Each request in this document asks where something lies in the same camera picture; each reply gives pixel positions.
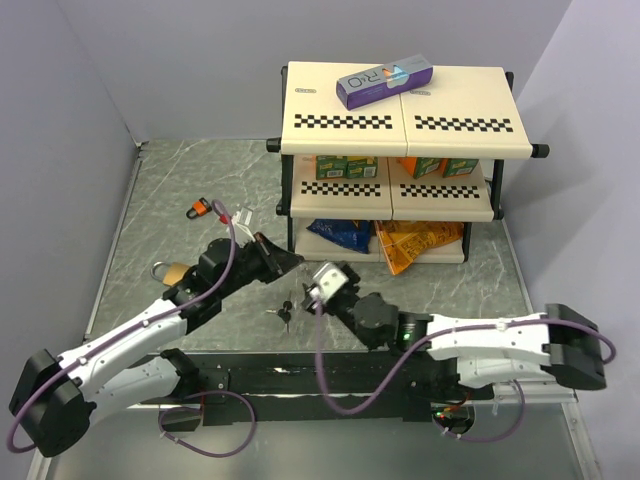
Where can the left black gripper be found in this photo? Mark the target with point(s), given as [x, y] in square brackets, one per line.
[276, 260]

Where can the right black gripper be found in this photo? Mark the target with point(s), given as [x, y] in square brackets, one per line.
[353, 273]

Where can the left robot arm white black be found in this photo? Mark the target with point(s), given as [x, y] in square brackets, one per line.
[58, 398]

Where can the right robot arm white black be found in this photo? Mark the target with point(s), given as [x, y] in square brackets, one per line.
[558, 343]

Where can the black-headed key bunch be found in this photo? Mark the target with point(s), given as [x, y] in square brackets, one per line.
[284, 311]

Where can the blue snack bag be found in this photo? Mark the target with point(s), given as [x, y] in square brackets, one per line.
[353, 235]

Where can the orange snack bag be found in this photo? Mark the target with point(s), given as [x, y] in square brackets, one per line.
[402, 242]

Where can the small orange black padlock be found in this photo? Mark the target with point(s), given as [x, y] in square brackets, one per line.
[199, 208]

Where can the green yellow box left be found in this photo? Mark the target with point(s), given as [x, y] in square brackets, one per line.
[330, 167]

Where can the green yellow box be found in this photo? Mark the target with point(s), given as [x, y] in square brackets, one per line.
[361, 167]
[330, 167]

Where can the brass padlock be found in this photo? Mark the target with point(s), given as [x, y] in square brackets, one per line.
[168, 273]

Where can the beige three-tier shelf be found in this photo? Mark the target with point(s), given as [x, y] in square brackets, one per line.
[464, 112]

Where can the orange green box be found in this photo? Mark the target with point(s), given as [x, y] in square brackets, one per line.
[418, 167]

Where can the green box right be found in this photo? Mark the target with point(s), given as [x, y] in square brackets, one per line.
[457, 167]

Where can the purple toothpaste box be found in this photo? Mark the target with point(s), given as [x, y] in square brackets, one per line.
[381, 82]

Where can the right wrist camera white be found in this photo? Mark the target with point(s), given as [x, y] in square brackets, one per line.
[327, 281]

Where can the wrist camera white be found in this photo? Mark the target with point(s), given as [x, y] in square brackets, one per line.
[242, 223]
[327, 281]

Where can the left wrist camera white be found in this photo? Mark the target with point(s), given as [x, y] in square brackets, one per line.
[242, 223]

